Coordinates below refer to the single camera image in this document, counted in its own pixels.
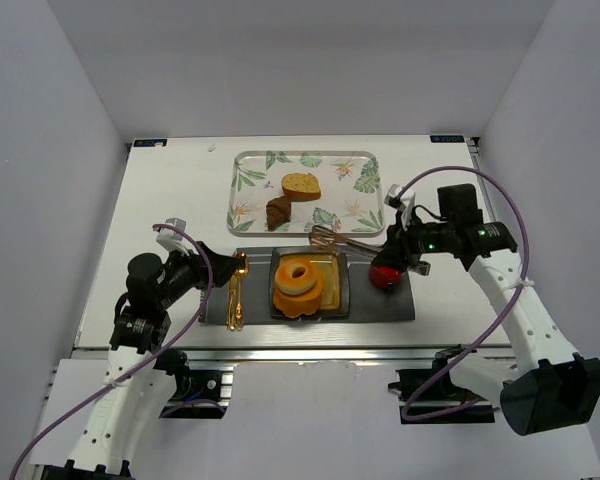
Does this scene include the dark grey placemat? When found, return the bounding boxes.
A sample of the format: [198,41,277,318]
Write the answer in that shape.
[198,244,416,326]

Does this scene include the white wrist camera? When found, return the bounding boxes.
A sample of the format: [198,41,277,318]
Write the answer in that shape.
[384,184,416,230]
[153,217,188,254]

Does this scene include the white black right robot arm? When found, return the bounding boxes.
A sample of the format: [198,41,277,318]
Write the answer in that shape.
[370,184,600,436]

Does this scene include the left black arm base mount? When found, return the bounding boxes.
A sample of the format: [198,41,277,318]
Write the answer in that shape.
[155,350,233,420]

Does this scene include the orange ring bagel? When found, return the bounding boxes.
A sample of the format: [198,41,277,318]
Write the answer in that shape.
[274,258,318,296]

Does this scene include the floral leaf-pattern serving tray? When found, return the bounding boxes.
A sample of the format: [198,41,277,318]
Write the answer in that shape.
[226,150,385,236]

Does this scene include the right blue corner label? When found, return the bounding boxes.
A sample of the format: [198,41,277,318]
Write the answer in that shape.
[429,135,465,144]

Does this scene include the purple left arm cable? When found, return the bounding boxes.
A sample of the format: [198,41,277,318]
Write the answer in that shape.
[7,224,216,480]

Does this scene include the silver metal tongs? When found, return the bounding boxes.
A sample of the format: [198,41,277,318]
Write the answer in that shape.
[308,225,431,276]

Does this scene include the red cup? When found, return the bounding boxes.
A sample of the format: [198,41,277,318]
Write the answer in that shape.
[368,264,404,293]

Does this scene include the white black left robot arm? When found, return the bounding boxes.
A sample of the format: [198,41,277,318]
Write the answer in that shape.
[42,240,246,479]

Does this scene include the blue corner label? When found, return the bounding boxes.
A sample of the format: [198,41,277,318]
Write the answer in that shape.
[429,135,465,144]
[132,138,167,148]

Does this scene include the dark brown croissant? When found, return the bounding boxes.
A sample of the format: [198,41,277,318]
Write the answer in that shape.
[266,196,292,231]

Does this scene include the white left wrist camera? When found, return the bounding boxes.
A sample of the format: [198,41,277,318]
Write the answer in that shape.
[153,217,188,254]

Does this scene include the sliced bread loaf piece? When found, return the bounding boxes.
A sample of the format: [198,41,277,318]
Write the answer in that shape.
[281,173,322,202]

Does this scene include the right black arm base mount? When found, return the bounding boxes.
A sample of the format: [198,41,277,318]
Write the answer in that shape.
[387,345,495,424]

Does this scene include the round orange bun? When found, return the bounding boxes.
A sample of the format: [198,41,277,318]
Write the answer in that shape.
[272,278,324,318]

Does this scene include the gold knife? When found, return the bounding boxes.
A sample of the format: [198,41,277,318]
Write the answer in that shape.
[227,275,237,331]

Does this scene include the left blue corner label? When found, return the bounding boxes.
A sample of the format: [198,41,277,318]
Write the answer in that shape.
[132,138,167,148]

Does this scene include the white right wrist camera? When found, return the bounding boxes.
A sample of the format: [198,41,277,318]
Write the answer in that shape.
[384,184,416,230]

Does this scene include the black square plate, tan centre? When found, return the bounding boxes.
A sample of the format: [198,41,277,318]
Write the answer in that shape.
[269,247,350,321]

